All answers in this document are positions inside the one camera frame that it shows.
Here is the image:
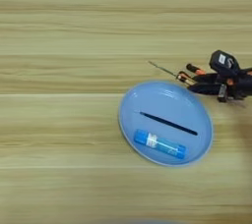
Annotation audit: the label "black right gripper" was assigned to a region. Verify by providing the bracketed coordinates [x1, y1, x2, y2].
[187, 67, 252, 103]

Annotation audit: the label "yellow handled screwdriver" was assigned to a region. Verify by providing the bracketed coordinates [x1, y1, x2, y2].
[147, 59, 199, 87]

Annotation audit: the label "blue glue stick tube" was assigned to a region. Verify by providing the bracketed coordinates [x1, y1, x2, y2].
[133, 128, 188, 160]

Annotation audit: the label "black box with white label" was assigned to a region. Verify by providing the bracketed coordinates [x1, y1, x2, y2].
[209, 49, 242, 79]

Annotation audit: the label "round blue plate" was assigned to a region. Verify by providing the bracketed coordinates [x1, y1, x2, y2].
[117, 80, 215, 168]

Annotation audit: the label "black tweezers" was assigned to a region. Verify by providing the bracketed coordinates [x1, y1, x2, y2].
[139, 111, 199, 137]

